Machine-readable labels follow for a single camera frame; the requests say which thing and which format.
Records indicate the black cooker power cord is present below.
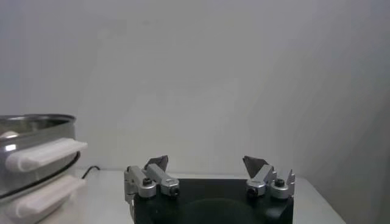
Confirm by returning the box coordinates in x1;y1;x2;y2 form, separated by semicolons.
80;165;101;180

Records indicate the white electric cooker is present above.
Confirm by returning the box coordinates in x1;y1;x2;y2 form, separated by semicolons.
0;152;88;224

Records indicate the stainless steel steamer basket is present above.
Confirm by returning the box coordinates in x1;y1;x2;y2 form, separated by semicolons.
0;114;89;198

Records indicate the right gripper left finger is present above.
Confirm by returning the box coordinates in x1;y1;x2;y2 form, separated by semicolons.
123;155;180;201

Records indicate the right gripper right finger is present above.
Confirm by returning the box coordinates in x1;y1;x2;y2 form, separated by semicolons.
242;155;296;200

